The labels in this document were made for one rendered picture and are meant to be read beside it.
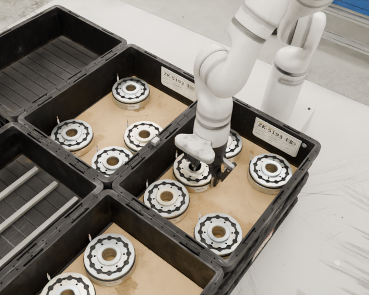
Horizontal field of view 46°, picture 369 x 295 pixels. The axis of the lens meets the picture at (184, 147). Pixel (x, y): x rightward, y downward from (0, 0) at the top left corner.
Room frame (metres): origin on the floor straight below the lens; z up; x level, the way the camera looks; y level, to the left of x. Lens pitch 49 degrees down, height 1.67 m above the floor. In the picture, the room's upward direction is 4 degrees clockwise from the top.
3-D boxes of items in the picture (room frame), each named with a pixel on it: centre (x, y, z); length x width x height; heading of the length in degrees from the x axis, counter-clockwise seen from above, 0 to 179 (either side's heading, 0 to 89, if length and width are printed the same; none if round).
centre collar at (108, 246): (0.41, 0.13, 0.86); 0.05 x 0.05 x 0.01
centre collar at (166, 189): (0.56, 0.03, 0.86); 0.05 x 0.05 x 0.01
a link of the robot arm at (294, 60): (0.93, -0.27, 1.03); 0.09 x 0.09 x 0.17; 77
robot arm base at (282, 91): (0.94, -0.26, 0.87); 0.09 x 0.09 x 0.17; 53
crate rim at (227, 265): (0.61, -0.08, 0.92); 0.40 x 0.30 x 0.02; 146
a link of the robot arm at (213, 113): (0.64, -0.05, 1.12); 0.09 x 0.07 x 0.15; 29
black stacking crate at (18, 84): (0.95, 0.41, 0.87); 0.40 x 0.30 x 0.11; 146
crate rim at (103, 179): (0.78, 0.16, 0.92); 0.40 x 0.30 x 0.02; 146
